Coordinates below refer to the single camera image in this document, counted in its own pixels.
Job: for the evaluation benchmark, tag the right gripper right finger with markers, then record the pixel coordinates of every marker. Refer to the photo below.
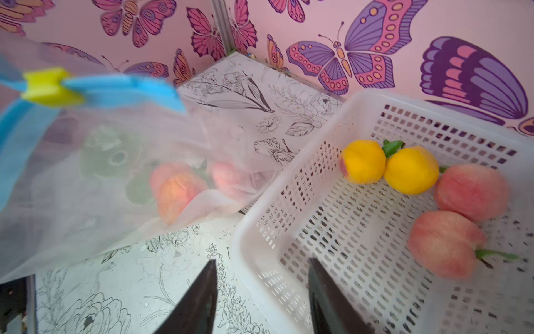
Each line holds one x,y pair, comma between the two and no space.
330,310

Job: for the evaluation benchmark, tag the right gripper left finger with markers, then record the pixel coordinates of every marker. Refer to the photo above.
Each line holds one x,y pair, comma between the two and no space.
196,311

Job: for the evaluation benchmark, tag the orange-red peach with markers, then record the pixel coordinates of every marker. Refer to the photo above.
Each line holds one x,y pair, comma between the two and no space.
174,186

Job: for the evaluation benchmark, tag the pink peach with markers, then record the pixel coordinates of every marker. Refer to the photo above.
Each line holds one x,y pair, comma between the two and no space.
473,191
238,185

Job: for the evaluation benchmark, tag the clear blue-zipper zip-top bag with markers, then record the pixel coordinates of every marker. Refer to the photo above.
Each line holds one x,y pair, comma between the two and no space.
78,145

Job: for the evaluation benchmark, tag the pink peach mid right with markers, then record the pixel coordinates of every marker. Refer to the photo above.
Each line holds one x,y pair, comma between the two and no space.
449,245

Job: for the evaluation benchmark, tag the yellow peach left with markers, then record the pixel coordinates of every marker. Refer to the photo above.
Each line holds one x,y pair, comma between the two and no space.
363,162

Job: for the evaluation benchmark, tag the yellow peach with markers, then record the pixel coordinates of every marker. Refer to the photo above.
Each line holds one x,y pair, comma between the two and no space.
412,171
363,162

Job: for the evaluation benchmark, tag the yellow peach right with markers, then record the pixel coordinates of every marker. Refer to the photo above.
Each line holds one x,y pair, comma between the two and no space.
412,171

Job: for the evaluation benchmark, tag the pink plastic basket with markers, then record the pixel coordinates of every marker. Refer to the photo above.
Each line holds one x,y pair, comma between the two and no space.
359,233

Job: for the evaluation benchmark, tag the aluminium frame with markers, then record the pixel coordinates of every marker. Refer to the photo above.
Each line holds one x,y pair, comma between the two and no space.
223,23

